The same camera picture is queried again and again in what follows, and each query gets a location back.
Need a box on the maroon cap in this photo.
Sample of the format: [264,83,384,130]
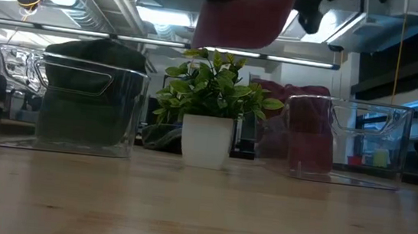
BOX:
[189,0,299,59]
[241,78,343,177]

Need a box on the long ceiling light bar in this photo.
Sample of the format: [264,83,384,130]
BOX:
[0,17,343,71]

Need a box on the green plant in white pot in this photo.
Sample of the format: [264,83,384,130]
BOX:
[147,43,290,177]

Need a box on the dark screen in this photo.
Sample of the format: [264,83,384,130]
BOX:
[237,111,261,156]

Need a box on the clear plastic bin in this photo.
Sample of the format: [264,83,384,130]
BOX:
[251,89,416,192]
[0,42,153,161]

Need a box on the red container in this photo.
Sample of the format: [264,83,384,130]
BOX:
[346,154,364,167]

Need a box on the green cup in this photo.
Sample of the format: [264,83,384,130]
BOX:
[372,148,390,169]

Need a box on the yellow hanging cord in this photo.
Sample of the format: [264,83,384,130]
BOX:
[390,11,409,106]

